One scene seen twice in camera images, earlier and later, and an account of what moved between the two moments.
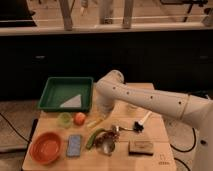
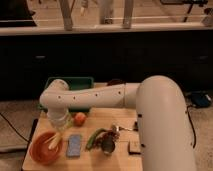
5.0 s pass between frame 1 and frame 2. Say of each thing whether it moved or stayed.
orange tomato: stayed
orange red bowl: stayed
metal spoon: stayed
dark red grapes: stayed
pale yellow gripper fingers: moved
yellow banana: moved
